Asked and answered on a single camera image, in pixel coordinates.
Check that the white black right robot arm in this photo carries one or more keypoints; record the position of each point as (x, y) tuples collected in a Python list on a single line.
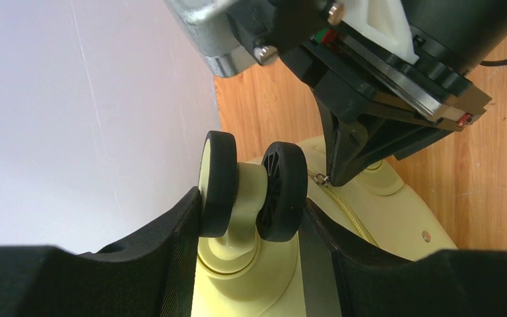
[(372, 103)]

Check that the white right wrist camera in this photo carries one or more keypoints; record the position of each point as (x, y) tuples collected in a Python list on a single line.
[(214, 35)]

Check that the cream suitcase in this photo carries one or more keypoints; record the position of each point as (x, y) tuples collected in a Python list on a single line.
[(255, 267)]

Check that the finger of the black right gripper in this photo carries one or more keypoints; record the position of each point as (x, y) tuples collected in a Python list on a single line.
[(350, 147)]

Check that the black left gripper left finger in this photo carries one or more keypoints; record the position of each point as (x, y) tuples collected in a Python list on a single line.
[(150, 272)]

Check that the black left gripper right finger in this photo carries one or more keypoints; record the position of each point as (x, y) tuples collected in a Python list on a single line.
[(344, 275)]

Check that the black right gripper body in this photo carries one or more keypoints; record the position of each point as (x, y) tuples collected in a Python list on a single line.
[(389, 77)]

